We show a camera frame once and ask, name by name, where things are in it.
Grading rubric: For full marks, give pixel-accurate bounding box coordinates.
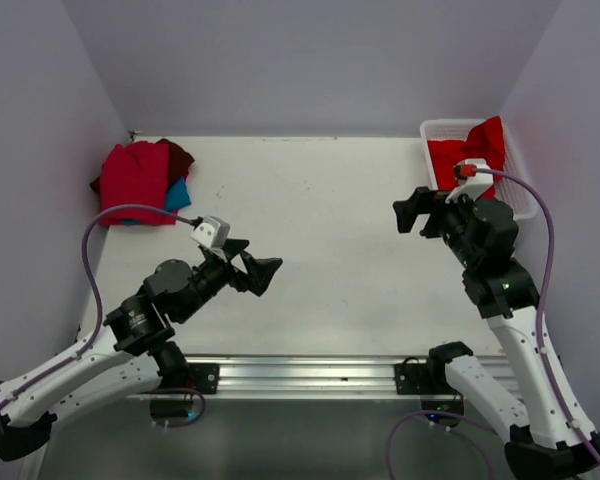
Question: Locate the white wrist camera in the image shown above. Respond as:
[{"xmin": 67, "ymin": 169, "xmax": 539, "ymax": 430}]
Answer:
[
  {"xmin": 445, "ymin": 158, "xmax": 494, "ymax": 204},
  {"xmin": 190, "ymin": 216, "xmax": 230, "ymax": 250}
]

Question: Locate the black right base bracket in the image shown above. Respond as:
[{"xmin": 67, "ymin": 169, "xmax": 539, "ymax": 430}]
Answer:
[{"xmin": 393, "ymin": 357, "xmax": 432, "ymax": 395}]

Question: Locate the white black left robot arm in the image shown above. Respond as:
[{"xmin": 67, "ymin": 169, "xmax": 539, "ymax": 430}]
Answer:
[{"xmin": 0, "ymin": 240, "xmax": 283, "ymax": 462}]

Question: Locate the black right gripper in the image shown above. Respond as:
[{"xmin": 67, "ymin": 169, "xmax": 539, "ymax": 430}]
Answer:
[{"xmin": 393, "ymin": 184, "xmax": 481, "ymax": 267}]

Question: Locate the crimson folded t shirt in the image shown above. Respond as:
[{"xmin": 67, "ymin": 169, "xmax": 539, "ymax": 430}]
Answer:
[{"xmin": 99, "ymin": 141, "xmax": 169, "ymax": 210}]

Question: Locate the bright red t shirt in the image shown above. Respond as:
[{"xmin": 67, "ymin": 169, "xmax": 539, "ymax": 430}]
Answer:
[{"xmin": 420, "ymin": 116, "xmax": 506, "ymax": 191}]

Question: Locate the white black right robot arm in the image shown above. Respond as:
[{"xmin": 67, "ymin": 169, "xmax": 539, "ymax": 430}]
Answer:
[{"xmin": 393, "ymin": 187, "xmax": 600, "ymax": 479}]

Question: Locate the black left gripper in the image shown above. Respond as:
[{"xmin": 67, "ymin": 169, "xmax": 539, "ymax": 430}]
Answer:
[{"xmin": 175, "ymin": 237, "xmax": 281, "ymax": 322}]

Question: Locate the aluminium mounting rail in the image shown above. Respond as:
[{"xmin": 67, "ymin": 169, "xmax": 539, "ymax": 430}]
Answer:
[{"xmin": 124, "ymin": 355, "xmax": 564, "ymax": 401}]

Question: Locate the black left base bracket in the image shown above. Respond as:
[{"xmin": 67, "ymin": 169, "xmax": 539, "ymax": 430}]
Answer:
[{"xmin": 158, "ymin": 363, "xmax": 220, "ymax": 395}]

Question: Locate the blue folded t shirt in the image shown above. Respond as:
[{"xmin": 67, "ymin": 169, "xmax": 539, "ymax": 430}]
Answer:
[{"xmin": 118, "ymin": 176, "xmax": 191, "ymax": 226}]

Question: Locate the black base bracket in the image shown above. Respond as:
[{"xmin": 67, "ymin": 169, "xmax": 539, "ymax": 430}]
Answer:
[
  {"xmin": 158, "ymin": 363, "xmax": 220, "ymax": 395},
  {"xmin": 393, "ymin": 357, "xmax": 432, "ymax": 395}
]

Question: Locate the dark maroon folded t shirt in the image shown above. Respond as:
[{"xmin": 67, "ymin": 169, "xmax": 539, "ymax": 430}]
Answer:
[{"xmin": 90, "ymin": 138, "xmax": 195, "ymax": 194}]

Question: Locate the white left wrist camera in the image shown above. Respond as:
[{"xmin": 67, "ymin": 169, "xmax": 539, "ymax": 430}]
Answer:
[{"xmin": 190, "ymin": 216, "xmax": 230, "ymax": 250}]

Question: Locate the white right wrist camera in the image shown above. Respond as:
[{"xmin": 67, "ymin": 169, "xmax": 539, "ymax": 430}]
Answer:
[{"xmin": 445, "ymin": 158, "xmax": 494, "ymax": 204}]

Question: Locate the white plastic mesh basket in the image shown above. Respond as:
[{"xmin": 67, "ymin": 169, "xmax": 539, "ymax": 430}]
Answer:
[{"xmin": 419, "ymin": 118, "xmax": 539, "ymax": 221}]

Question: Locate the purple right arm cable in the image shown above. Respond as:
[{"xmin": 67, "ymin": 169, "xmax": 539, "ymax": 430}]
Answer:
[{"xmin": 472, "ymin": 167, "xmax": 600, "ymax": 480}]

